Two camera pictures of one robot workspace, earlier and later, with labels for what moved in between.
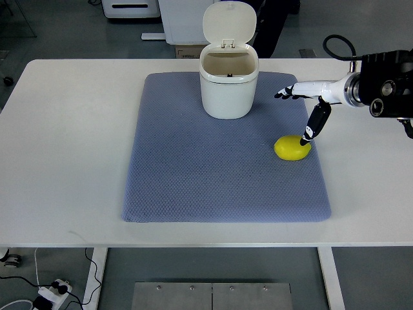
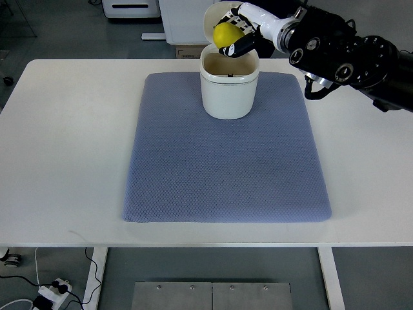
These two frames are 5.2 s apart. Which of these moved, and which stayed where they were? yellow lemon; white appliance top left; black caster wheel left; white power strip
Moved: yellow lemon
Stayed: white appliance top left; black caster wheel left; white power strip
